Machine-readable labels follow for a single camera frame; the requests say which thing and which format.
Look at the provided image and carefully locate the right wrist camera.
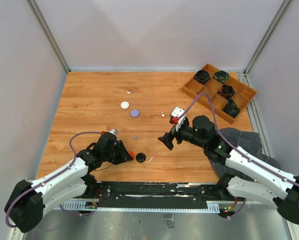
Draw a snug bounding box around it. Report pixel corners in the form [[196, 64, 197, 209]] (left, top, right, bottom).
[[169, 106, 185, 125]]

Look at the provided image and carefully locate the orange earbud case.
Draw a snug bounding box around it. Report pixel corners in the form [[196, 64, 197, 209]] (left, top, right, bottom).
[[129, 151, 135, 159]]

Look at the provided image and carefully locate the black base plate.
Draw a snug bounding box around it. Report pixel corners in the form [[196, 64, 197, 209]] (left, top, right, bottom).
[[85, 181, 235, 207]]

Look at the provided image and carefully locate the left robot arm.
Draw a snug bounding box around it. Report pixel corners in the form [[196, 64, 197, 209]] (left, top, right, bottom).
[[4, 129, 134, 233]]

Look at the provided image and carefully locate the wooden divided tray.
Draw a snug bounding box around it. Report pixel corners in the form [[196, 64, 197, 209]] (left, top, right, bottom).
[[182, 64, 257, 124]]

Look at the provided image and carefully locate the grey cable duct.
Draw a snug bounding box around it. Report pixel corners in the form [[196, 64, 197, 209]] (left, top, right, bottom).
[[61, 199, 221, 214]]

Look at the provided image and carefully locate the dark rolled cloth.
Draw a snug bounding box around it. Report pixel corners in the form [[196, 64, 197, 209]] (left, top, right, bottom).
[[217, 84, 236, 100], [193, 70, 211, 85], [213, 70, 230, 84], [222, 98, 241, 118]]

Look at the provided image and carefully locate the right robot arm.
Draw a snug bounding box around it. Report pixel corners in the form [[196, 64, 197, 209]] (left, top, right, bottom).
[[158, 115, 299, 225]]

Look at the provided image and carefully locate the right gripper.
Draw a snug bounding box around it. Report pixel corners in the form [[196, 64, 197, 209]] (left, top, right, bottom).
[[158, 119, 207, 150]]

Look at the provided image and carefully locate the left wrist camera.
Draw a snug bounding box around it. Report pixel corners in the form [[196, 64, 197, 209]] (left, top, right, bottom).
[[109, 128, 119, 137]]

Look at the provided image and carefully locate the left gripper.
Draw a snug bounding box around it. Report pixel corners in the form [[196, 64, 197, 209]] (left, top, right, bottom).
[[103, 140, 134, 165]]

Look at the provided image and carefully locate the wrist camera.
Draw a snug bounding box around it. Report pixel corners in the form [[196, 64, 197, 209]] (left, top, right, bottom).
[[109, 128, 119, 137], [169, 106, 185, 125]]

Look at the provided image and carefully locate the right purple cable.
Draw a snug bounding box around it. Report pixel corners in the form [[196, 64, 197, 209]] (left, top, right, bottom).
[[171, 92, 299, 193]]

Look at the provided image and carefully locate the grey checked cloth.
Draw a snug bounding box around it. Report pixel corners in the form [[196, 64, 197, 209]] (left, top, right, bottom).
[[209, 127, 281, 182]]

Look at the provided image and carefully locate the black earbud case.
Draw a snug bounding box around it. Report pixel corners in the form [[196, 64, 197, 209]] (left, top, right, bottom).
[[135, 152, 147, 163]]

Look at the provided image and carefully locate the white earbud case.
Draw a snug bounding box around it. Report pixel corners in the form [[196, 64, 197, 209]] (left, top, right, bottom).
[[120, 101, 130, 110]]

